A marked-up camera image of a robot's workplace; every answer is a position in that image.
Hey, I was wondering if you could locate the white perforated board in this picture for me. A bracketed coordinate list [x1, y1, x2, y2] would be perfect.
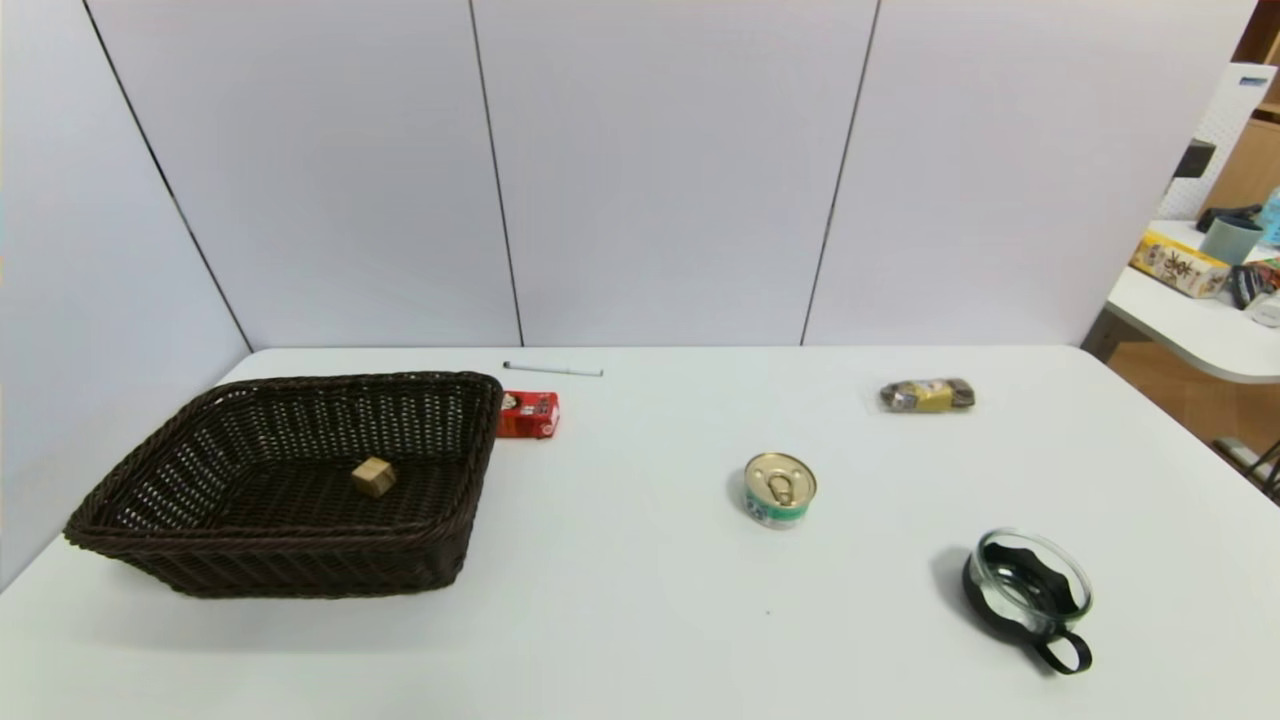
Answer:
[1160, 60, 1280, 222]

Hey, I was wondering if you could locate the white pen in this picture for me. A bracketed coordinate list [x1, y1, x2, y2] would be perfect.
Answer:
[501, 360, 605, 379]

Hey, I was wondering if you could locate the glass cup with black holder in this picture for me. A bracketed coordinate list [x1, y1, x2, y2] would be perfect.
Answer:
[963, 527, 1097, 678]

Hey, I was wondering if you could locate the small wooden block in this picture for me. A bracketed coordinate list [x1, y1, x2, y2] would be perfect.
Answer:
[349, 456, 399, 500]

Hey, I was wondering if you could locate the wooden cabinet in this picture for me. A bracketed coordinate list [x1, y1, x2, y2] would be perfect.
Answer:
[1205, 0, 1280, 212]

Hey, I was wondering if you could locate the red drink carton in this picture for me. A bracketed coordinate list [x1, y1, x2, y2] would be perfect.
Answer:
[497, 389, 561, 440]

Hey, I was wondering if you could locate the yellow printed box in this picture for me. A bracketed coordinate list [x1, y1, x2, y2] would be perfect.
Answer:
[1131, 229, 1234, 299]

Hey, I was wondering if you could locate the black striped packet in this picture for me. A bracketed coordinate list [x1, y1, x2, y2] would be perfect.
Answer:
[1229, 260, 1280, 310]

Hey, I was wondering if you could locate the gold-lidded tin can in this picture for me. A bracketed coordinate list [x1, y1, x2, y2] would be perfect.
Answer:
[743, 452, 819, 530]

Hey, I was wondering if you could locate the small black wall box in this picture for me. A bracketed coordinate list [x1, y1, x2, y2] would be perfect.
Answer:
[1176, 137, 1220, 179]

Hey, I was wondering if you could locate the brown wicker basket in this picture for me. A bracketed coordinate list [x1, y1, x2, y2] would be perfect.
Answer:
[60, 370, 505, 600]

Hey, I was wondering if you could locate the grey-green cup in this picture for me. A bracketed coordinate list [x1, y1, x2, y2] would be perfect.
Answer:
[1200, 213, 1268, 266]

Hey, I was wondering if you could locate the yellow and brown snack packet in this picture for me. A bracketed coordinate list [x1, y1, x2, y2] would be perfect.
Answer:
[880, 376, 978, 414]

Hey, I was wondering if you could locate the white side table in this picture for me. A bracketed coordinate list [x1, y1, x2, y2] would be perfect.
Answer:
[1084, 217, 1280, 384]

